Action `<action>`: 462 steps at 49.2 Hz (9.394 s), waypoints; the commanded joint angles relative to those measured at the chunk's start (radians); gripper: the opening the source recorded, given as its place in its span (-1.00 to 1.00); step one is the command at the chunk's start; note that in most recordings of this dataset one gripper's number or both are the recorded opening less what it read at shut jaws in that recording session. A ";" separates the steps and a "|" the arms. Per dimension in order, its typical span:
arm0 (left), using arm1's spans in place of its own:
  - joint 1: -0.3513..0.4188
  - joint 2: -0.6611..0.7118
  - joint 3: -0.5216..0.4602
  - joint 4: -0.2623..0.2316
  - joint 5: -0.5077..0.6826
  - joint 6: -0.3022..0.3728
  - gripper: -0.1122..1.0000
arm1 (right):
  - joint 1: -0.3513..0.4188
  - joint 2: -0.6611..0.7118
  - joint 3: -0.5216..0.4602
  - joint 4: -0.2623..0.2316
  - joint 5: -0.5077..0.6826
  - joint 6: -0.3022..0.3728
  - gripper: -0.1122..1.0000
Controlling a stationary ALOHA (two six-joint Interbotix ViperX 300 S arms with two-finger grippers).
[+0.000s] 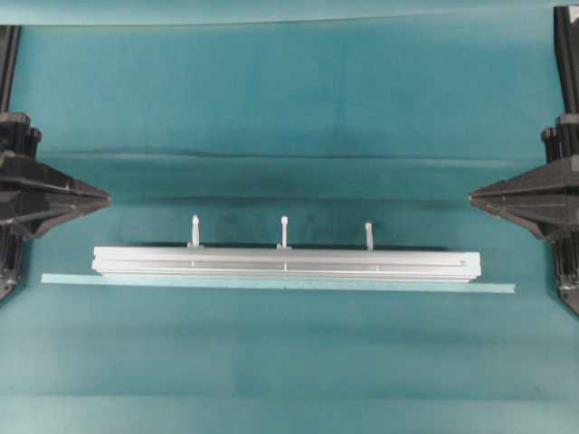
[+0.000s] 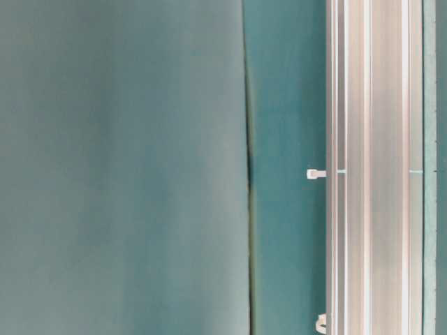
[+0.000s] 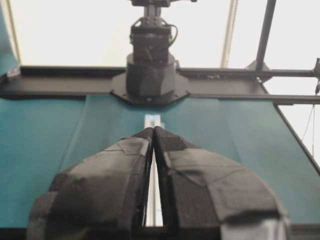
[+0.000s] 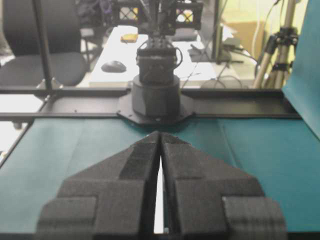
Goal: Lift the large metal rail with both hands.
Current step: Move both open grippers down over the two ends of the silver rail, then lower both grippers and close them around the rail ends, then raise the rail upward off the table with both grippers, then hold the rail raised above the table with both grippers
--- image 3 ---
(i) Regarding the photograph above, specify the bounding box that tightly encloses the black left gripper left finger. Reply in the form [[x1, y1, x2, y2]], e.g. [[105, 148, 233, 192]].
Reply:
[[26, 127, 153, 240]]

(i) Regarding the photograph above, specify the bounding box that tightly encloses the black upright frame post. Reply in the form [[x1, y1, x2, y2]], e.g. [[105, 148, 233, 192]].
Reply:
[[246, 0, 277, 71]]

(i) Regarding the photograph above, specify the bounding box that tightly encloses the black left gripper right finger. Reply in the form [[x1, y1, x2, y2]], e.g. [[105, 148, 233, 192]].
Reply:
[[153, 126, 291, 240]]

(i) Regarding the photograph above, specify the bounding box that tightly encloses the black metal frame rail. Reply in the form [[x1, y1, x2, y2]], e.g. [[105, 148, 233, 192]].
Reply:
[[0, 66, 320, 106]]

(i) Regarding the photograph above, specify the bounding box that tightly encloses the large silver metal rail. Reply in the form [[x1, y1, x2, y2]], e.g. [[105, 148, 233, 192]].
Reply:
[[144, 114, 163, 227]]

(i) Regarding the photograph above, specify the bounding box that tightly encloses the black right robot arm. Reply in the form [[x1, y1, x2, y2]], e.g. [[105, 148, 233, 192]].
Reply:
[[116, 0, 291, 240]]

